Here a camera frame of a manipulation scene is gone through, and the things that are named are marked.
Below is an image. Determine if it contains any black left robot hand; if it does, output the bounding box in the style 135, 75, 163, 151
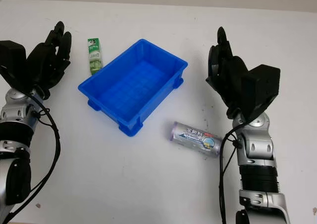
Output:
25, 21, 73, 100

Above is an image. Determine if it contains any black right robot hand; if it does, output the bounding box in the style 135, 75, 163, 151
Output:
205, 26, 251, 120

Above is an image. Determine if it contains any silver purple roll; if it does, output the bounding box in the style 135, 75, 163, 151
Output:
169, 120, 223, 162

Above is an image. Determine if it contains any blue plastic tray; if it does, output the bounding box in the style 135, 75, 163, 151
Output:
77, 38, 189, 138

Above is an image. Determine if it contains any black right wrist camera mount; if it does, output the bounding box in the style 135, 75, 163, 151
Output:
241, 63, 281, 122

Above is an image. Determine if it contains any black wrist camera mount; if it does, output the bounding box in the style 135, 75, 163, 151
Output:
241, 63, 281, 122
0, 40, 28, 96

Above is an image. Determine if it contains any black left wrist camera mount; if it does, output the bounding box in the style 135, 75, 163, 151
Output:
0, 40, 28, 96

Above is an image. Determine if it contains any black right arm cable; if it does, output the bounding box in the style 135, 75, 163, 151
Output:
217, 123, 243, 224

